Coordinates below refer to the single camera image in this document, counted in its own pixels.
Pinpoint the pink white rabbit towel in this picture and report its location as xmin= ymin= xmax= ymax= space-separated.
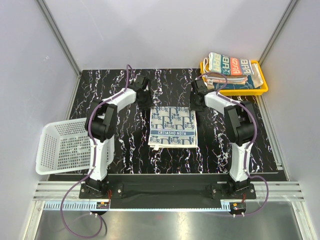
xmin=205 ymin=77 xmax=248 ymax=85

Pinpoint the blue white patterned towel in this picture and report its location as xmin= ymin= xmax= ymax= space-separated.
xmin=148 ymin=106 xmax=198 ymax=150

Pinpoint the striped rabbit text towel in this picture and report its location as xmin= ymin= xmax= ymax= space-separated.
xmin=208 ymin=52 xmax=254 ymax=76

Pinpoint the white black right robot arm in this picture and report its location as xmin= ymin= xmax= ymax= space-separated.
xmin=189 ymin=79 xmax=258 ymax=199

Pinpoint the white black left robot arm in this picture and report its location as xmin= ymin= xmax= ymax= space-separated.
xmin=84 ymin=75 xmax=153 ymax=198

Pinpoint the yellow plastic tray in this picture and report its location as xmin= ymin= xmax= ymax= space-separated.
xmin=199 ymin=59 xmax=269 ymax=97

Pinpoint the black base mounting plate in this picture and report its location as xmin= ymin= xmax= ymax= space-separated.
xmin=79 ymin=174 xmax=257 ymax=200

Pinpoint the white plastic laundry basket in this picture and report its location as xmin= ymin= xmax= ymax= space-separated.
xmin=35 ymin=116 xmax=113 ymax=176

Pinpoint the right orange connector box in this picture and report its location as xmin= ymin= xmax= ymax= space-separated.
xmin=230 ymin=202 xmax=247 ymax=214

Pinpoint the orange connector box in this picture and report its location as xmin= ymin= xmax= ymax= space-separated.
xmin=96 ymin=201 xmax=110 ymax=210
xmin=230 ymin=202 xmax=247 ymax=214

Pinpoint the left orange connector box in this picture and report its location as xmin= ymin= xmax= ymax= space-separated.
xmin=96 ymin=201 xmax=110 ymax=210

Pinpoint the aluminium frame rail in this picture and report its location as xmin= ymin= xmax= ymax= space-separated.
xmin=33 ymin=181 xmax=304 ymax=202

